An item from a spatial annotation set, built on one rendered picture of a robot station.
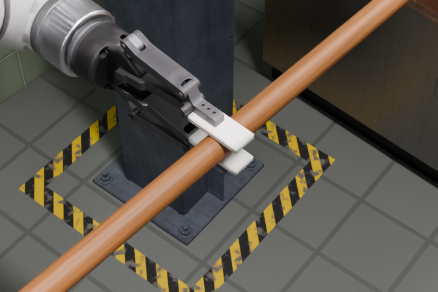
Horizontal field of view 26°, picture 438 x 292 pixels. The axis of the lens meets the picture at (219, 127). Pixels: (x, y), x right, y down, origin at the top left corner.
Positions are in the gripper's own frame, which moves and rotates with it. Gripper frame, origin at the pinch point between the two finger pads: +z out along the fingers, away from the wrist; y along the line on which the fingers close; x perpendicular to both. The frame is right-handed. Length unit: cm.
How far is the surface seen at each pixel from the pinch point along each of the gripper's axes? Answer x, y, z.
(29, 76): -51, 117, -120
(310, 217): -69, 120, -32
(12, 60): -47, 108, -120
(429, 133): -95, 99, -18
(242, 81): -92, 120, -76
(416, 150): -95, 107, -20
